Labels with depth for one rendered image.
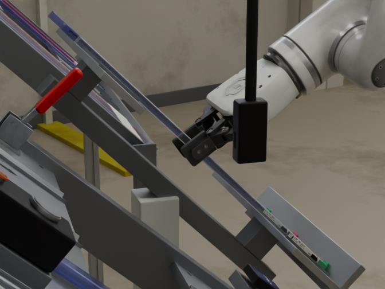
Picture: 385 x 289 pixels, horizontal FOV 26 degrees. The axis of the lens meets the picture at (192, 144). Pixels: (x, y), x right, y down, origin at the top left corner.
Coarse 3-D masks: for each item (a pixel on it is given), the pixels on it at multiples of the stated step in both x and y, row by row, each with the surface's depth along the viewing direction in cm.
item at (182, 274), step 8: (176, 264) 97; (176, 272) 96; (184, 272) 96; (176, 280) 95; (184, 280) 93; (192, 280) 96; (200, 280) 99; (184, 288) 92; (192, 288) 91; (200, 288) 95; (208, 288) 98
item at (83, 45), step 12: (84, 48) 103; (96, 60) 104; (144, 96) 107; (156, 108) 108; (168, 120) 109; (180, 132) 110; (216, 168) 113; (228, 180) 114; (240, 192) 115; (252, 204) 117; (264, 216) 118; (276, 228) 119; (324, 264) 123
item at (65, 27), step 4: (64, 24) 113; (60, 28) 113; (64, 28) 112; (68, 28) 113; (64, 32) 113; (68, 32) 113; (72, 32) 113; (68, 36) 113; (72, 36) 113; (76, 36) 113
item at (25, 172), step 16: (0, 144) 84; (0, 160) 78; (16, 160) 82; (32, 160) 89; (16, 176) 78; (32, 176) 82; (48, 176) 88; (32, 192) 77; (48, 192) 81; (64, 208) 81; (80, 256) 70; (48, 288) 57; (64, 288) 60
